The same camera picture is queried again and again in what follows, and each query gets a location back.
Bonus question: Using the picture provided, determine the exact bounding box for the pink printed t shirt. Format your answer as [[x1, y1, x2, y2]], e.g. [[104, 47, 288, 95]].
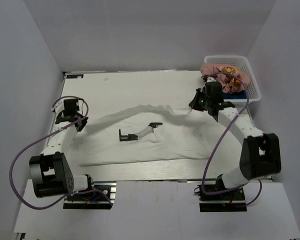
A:
[[200, 62, 251, 94]]

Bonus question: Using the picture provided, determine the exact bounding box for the white t shirt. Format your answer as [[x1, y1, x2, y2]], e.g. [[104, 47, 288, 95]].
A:
[[77, 105, 222, 167]]

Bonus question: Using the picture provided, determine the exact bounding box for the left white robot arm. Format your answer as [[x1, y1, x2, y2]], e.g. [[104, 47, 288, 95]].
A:
[[29, 98, 96, 200]]

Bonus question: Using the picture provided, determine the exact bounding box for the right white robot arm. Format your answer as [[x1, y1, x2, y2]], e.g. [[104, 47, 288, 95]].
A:
[[189, 82, 282, 200]]

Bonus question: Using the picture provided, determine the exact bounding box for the blue t shirt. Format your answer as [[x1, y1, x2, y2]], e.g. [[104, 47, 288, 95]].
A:
[[222, 90, 247, 100]]

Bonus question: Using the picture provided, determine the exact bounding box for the blue label sticker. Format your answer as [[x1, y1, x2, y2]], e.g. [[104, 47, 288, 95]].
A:
[[66, 74, 84, 79]]

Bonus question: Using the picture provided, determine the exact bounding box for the white plastic basket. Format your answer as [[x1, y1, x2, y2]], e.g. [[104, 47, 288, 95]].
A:
[[204, 55, 262, 103]]

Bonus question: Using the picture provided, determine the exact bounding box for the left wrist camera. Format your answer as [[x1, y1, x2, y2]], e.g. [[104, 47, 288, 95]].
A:
[[51, 100, 64, 115]]

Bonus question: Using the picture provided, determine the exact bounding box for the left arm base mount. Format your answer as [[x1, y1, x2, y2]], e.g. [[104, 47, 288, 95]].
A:
[[63, 182, 117, 210]]

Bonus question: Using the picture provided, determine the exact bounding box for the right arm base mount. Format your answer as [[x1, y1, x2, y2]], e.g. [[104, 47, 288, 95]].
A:
[[193, 184, 247, 213]]

